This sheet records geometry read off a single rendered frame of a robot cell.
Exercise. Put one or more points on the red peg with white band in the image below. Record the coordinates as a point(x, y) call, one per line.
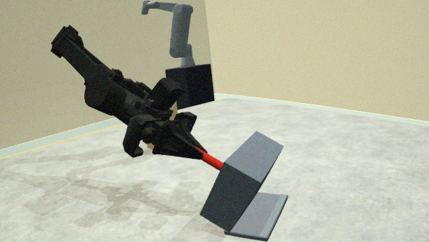
point(215, 163)

